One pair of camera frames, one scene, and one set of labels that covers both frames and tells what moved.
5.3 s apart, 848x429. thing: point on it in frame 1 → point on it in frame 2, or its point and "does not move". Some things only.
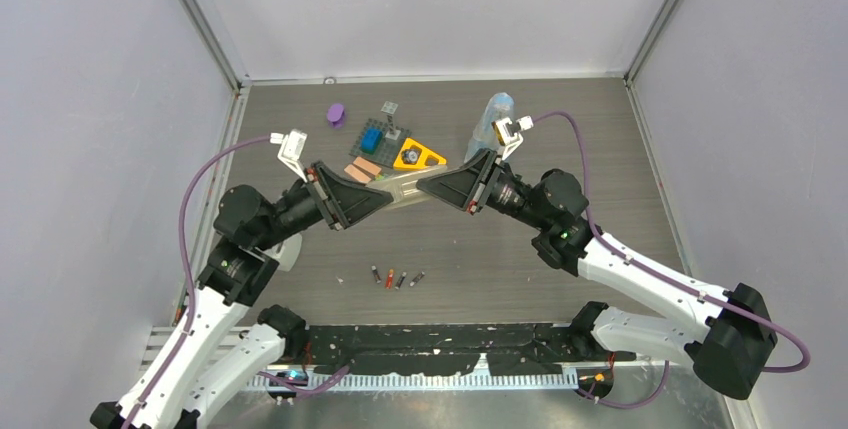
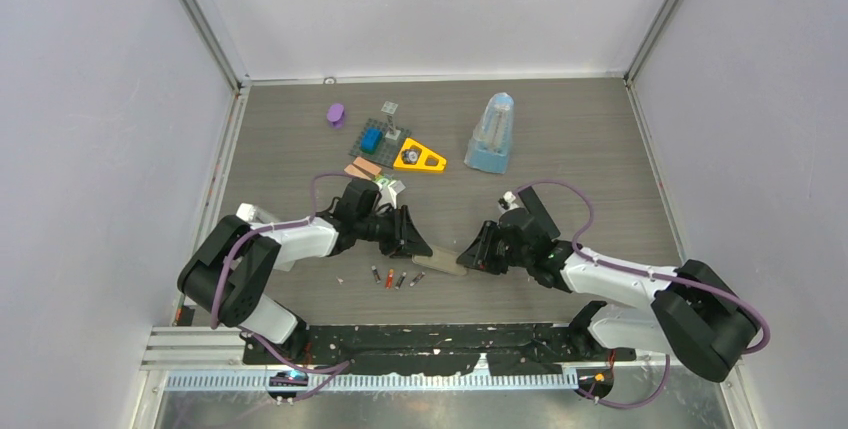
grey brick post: [390, 109] does not move
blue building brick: [371, 140] does not move
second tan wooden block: [356, 174] does not move
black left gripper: [345, 201] → [404, 241]
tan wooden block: [367, 165] does not move
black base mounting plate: [438, 350] does not move
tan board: [402, 187] → [441, 260]
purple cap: [335, 115] does not move
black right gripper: [468, 186] → [479, 255]
